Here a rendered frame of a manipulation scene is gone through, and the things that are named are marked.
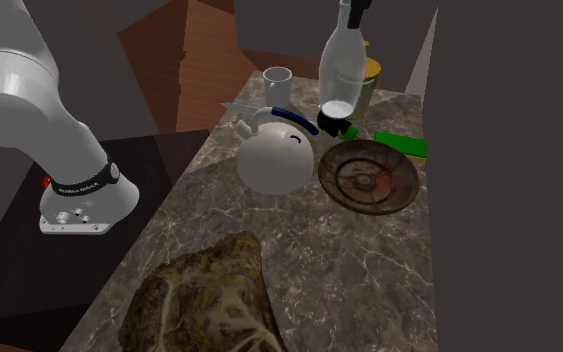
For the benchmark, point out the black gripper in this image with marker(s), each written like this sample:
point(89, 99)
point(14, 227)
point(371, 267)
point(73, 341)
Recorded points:
point(359, 10)

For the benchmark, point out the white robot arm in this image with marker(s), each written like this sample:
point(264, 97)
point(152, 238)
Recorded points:
point(22, 112)

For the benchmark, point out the dark robot stand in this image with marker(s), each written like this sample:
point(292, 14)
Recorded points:
point(22, 278)

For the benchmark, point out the brown round plate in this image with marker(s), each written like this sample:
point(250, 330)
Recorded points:
point(368, 178)

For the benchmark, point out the green and yellow sponge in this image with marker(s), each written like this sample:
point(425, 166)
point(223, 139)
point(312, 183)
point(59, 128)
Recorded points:
point(403, 144)

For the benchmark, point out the clear glass bottle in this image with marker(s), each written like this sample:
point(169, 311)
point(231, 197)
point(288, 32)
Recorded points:
point(342, 68)

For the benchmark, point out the brown leafy cabbage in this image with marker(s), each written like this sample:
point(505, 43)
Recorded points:
point(203, 297)

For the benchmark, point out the white mug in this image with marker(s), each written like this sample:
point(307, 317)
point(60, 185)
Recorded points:
point(276, 88)

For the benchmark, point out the black cylinder with green end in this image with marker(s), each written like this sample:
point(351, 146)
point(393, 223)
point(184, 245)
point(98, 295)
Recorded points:
point(332, 124)

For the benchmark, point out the silver knife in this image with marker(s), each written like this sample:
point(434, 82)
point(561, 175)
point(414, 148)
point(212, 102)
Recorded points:
point(237, 107)

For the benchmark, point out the jar with yellow lid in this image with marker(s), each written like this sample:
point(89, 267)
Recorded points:
point(371, 78)

